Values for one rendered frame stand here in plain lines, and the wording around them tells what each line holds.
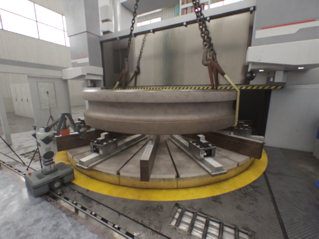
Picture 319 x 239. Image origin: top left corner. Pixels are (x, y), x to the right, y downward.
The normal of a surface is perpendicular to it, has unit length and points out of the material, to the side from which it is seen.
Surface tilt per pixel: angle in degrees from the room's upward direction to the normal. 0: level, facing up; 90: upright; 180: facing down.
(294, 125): 90
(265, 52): 90
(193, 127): 90
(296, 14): 90
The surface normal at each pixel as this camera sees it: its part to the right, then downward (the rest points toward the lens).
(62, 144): 0.65, 0.15
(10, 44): 0.89, 0.09
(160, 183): 0.00, 0.19
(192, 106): 0.27, 0.18
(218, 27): -0.46, 0.18
